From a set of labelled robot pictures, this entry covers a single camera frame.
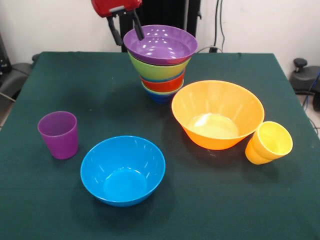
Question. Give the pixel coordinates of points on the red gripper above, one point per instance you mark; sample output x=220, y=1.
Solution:
x=110, y=5

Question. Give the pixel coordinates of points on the large green bowl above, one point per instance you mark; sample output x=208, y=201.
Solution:
x=155, y=71

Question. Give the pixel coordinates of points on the red small bowl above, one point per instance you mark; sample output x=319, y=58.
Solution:
x=162, y=87

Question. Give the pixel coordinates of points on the dark blue small bowl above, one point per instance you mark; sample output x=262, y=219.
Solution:
x=161, y=98

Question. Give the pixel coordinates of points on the large orange bowl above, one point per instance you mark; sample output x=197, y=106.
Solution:
x=217, y=100

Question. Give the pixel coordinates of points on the large purple bowl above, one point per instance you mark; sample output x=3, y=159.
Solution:
x=162, y=45

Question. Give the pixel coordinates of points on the purple cup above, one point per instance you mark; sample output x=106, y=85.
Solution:
x=60, y=142

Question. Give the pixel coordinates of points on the large blue bowl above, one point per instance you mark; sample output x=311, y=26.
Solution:
x=122, y=170

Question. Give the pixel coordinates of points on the dark green tablecloth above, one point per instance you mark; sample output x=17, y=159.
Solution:
x=50, y=200

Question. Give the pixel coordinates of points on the black pedestal leg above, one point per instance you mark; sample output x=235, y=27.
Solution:
x=302, y=77
x=15, y=75

